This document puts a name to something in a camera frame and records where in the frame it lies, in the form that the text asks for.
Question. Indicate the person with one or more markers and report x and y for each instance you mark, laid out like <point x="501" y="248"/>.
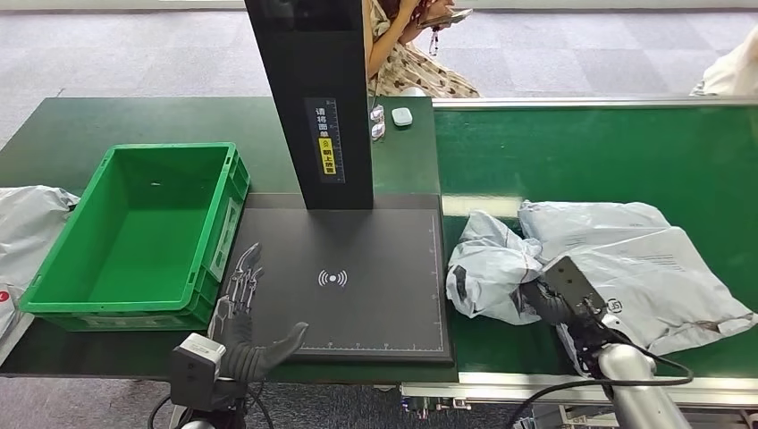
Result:
<point x="414" y="68"/>

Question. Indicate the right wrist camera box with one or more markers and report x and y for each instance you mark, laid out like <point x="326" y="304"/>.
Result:
<point x="571" y="284"/>

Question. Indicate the black inbound scanner machine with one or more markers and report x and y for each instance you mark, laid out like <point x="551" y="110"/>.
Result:
<point x="361" y="296"/>

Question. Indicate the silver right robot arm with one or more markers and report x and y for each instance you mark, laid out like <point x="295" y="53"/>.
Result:
<point x="633" y="385"/>

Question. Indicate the green plastic crate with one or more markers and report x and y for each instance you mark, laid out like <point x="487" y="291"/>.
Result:
<point x="148" y="237"/>

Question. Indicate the small white earbud case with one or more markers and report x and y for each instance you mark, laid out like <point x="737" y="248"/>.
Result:
<point x="402" y="116"/>

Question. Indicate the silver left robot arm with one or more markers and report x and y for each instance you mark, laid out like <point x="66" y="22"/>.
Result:
<point x="198" y="424"/>

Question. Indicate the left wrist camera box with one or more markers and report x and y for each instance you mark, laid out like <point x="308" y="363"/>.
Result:
<point x="195" y="373"/>

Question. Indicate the large grey express package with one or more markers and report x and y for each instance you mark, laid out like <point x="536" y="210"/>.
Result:
<point x="651" y="272"/>

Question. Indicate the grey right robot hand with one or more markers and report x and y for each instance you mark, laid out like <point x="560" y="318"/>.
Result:
<point x="545" y="302"/>

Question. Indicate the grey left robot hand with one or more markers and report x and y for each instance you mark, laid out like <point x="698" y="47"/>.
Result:
<point x="243" y="358"/>

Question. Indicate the crumpled grey plastic package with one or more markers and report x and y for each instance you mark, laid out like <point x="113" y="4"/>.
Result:
<point x="29" y="231"/>

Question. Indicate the grey package with red print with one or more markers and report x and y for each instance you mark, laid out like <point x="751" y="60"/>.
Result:
<point x="485" y="266"/>

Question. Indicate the person's phone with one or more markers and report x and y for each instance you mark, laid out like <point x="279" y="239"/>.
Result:
<point x="447" y="18"/>

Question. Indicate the black label with yellow sticker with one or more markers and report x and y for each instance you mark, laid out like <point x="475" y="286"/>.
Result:
<point x="327" y="142"/>

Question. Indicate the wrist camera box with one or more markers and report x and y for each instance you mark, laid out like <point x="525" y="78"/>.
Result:
<point x="195" y="373"/>
<point x="571" y="284"/>

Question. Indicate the folded eyeglasses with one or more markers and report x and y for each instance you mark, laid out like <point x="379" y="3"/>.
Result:
<point x="378" y="127"/>

